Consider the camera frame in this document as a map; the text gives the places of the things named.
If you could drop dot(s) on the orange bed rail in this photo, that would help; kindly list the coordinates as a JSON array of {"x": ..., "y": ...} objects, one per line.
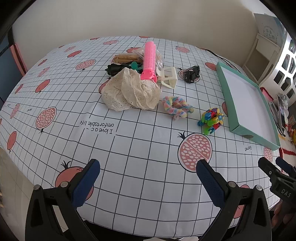
[{"x": 19, "y": 58}]

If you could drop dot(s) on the cream plastic folding stand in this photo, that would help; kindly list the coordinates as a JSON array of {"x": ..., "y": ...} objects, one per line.
[{"x": 175, "y": 77}]

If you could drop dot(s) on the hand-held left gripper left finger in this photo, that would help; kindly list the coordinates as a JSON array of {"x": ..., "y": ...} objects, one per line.
[{"x": 86, "y": 183}]

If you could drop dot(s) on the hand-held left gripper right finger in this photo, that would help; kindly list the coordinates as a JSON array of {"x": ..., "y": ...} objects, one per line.
[{"x": 209, "y": 183}]

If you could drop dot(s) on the colourful toy robot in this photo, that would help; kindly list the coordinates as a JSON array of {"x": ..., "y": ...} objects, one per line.
[{"x": 211, "y": 118}]

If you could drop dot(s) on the pomegranate print grid bedsheet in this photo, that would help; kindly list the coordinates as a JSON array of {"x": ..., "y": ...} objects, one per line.
[{"x": 138, "y": 150}]

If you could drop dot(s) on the pastel fluffy scrunchie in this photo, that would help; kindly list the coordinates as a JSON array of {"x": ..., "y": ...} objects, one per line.
[{"x": 179, "y": 100}]

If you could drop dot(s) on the crumpled clear plastic bag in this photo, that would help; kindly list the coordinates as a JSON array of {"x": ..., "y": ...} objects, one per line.
[{"x": 282, "y": 109}]

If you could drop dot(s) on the white printed box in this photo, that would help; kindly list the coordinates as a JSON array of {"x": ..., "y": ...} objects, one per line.
[{"x": 268, "y": 27}]

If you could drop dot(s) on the black toy car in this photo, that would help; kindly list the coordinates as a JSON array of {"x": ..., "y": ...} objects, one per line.
[{"x": 191, "y": 74}]

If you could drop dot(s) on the teal shallow box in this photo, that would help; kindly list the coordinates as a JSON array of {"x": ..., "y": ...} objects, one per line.
[{"x": 242, "y": 97}]

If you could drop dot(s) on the red white crocheted mat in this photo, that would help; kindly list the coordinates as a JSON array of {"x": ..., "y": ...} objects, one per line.
[{"x": 288, "y": 151}]

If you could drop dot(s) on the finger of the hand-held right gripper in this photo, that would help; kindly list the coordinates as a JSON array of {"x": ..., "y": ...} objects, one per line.
[
  {"x": 269, "y": 169},
  {"x": 285, "y": 165}
]

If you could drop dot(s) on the person's right hand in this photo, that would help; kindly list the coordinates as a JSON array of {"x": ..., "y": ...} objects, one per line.
[{"x": 277, "y": 216}]

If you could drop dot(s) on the green toy figure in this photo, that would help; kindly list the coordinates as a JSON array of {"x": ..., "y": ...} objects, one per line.
[{"x": 134, "y": 66}]

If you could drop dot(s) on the cracker packet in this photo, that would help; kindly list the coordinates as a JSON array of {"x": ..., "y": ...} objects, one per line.
[{"x": 123, "y": 58}]

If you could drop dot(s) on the pink hair roller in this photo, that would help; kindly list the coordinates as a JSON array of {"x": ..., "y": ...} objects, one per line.
[{"x": 149, "y": 58}]

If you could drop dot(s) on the white cubby cabinet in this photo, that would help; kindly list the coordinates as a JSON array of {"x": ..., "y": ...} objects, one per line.
[{"x": 283, "y": 67}]

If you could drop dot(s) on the cream lace hat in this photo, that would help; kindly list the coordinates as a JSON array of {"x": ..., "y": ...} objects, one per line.
[{"x": 129, "y": 92}]

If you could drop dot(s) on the bag of cotton swabs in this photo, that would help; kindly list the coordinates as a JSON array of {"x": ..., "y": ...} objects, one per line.
[{"x": 159, "y": 60}]

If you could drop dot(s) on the black toy figure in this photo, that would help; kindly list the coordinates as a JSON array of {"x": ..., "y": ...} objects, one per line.
[{"x": 114, "y": 69}]

